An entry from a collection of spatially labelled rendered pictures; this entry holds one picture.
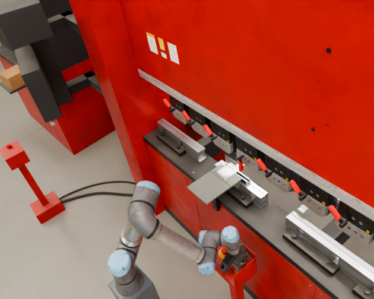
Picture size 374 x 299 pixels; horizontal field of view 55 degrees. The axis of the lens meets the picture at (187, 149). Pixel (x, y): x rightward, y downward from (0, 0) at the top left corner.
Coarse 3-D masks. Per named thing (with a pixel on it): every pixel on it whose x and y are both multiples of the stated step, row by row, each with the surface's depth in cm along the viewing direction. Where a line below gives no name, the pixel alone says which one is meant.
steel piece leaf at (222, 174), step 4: (224, 168) 215; (228, 168) 215; (216, 172) 214; (220, 172) 214; (224, 172) 213; (228, 172) 213; (232, 172) 212; (220, 176) 209; (224, 176) 211; (228, 176) 210
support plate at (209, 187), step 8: (216, 168) 217; (208, 176) 213; (216, 176) 212; (232, 176) 210; (192, 184) 210; (200, 184) 209; (208, 184) 208; (216, 184) 207; (224, 184) 206; (232, 184) 206; (192, 192) 206; (200, 192) 205; (208, 192) 204; (216, 192) 203; (208, 200) 199
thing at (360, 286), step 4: (360, 284) 161; (356, 288) 160; (360, 288) 160; (364, 288) 160; (368, 288) 160; (356, 292) 160; (360, 292) 159; (372, 292) 158; (360, 296) 158; (364, 296) 157; (368, 296) 157; (372, 296) 157
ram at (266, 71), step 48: (144, 0) 189; (192, 0) 156; (240, 0) 132; (288, 0) 115; (336, 0) 102; (144, 48) 218; (192, 48) 175; (240, 48) 146; (288, 48) 126; (336, 48) 110; (192, 96) 200; (240, 96) 163; (288, 96) 138; (336, 96) 119; (288, 144) 153; (336, 144) 130
